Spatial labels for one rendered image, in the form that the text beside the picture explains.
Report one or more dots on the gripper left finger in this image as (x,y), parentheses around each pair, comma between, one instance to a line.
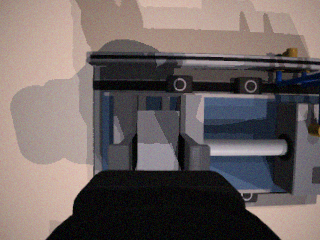
(124,156)

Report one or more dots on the grey rectangular block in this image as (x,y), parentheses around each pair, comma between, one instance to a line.
(157,132)

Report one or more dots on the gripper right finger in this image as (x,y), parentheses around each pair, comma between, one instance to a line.
(191,155)

